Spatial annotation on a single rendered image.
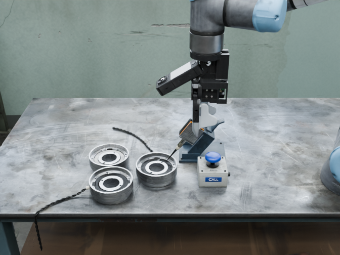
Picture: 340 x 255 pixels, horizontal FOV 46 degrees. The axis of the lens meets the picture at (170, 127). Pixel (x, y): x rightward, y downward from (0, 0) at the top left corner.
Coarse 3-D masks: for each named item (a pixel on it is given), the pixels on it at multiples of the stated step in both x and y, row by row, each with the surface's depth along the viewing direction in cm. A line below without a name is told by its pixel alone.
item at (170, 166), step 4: (148, 160) 104; (152, 160) 105; (156, 160) 105; (160, 160) 105; (164, 160) 105; (144, 164) 103; (168, 164) 103; (144, 168) 102; (168, 168) 101; (172, 168) 101; (144, 172) 100; (164, 172) 100; (168, 172) 100
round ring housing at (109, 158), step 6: (108, 144) 109; (114, 144) 109; (96, 150) 108; (102, 150) 109; (120, 150) 109; (126, 150) 107; (90, 156) 105; (102, 156) 106; (108, 156) 108; (114, 156) 107; (126, 156) 104; (90, 162) 103; (102, 162) 104; (108, 162) 104; (114, 162) 104; (120, 162) 102; (126, 162) 104; (96, 168) 102
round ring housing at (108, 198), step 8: (104, 168) 100; (112, 168) 100; (120, 168) 100; (96, 176) 99; (112, 176) 99; (128, 176) 99; (104, 184) 98; (112, 184) 99; (120, 184) 96; (128, 184) 96; (96, 192) 92; (104, 192) 91; (112, 192) 91; (120, 192) 92; (128, 192) 94; (96, 200) 95; (104, 200) 92; (112, 200) 92; (120, 200) 94
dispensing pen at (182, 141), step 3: (189, 120) 98; (186, 123) 99; (183, 126) 100; (183, 129) 99; (180, 132) 99; (180, 141) 101; (183, 141) 100; (180, 144) 101; (183, 144) 101; (177, 147) 101; (180, 147) 101; (174, 150) 102
